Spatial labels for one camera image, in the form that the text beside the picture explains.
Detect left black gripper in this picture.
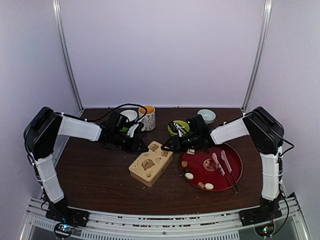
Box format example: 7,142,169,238
112,130,149,153

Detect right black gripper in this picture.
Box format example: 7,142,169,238
161,132,199,153

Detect beige bear tin lid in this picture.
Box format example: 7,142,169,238
128,141,173,187

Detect beige metal tin box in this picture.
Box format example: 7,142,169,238
128,153,173,187

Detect pink cat paw tongs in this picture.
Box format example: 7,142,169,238
212,150,240,195

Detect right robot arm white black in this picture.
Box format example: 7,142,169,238
161,106,285,221

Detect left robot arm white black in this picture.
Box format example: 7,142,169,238
23,106,149,222

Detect white chocolate pieces top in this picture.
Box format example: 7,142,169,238
186,149,195,155

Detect caramel square chocolate left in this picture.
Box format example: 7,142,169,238
181,161,188,168

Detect white round chocolate left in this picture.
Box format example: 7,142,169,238
185,172,194,180

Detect caramel brown chocolate front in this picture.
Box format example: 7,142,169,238
197,182,205,189

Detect white round chocolate front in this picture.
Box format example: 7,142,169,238
204,183,214,190

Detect lime green bowl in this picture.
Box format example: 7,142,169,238
167,120,190,137

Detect white floral mug orange inside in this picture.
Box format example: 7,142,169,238
138,105,156,132

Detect white and navy bowl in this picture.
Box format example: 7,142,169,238
120,109,138,122

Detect pale blue ceramic bowl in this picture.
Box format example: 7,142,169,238
197,109,217,125

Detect red round tray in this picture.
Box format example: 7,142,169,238
179,143,243,192

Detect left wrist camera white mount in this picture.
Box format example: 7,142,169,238
126,122,145,138

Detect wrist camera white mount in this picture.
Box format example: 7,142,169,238
126,122,145,138
168,120,190,137

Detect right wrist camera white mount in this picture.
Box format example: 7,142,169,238
168,120,190,137

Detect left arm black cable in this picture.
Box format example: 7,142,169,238
87,102,148,126

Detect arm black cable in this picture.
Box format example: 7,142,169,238
277,137,296,158
87,102,148,126

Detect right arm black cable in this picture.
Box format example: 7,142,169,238
277,137,296,158

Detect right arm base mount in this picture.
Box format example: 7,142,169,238
239,207,283,239

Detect right aluminium frame post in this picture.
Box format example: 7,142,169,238
241,0,273,113

